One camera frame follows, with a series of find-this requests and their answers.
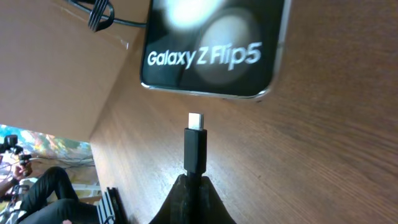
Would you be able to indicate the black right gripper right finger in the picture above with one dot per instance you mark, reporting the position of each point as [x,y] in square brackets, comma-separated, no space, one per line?
[212,209]

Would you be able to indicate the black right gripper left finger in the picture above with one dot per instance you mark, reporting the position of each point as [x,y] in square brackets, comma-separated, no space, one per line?
[175,208]

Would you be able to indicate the black Galaxy flip phone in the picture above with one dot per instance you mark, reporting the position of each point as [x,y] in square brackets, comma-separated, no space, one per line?
[220,48]

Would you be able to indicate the seated person in black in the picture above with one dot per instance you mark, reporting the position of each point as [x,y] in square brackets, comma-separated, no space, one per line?
[52,200]

